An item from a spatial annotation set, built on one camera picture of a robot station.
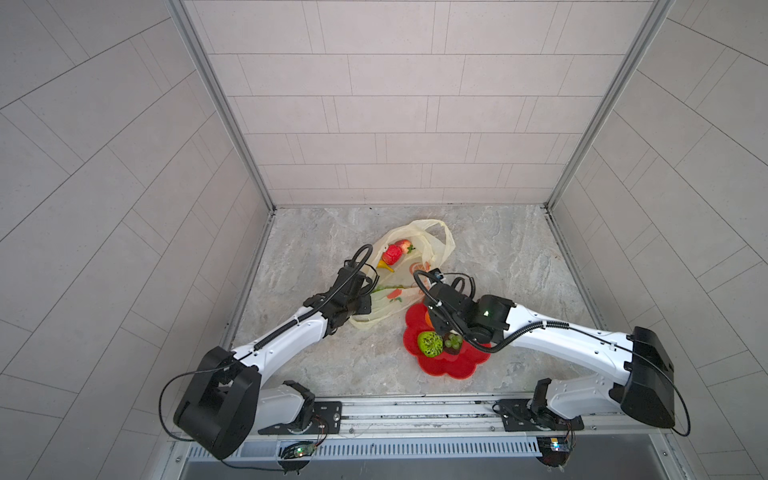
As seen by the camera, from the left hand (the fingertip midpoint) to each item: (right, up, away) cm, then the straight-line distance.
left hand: (370, 294), depth 87 cm
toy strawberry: (+11, +14, +13) cm, 22 cm away
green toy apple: (+17, -10, -10) cm, 22 cm away
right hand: (+18, -3, -9) cm, 21 cm away
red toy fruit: (+6, +11, +9) cm, 16 cm away
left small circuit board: (-14, -30, -22) cm, 39 cm away
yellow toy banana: (+3, +8, +11) cm, 14 cm away
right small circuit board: (+44, -31, -20) cm, 58 cm away
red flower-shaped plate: (+25, -16, -11) cm, 31 cm away
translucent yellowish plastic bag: (+7, +1, -2) cm, 8 cm away
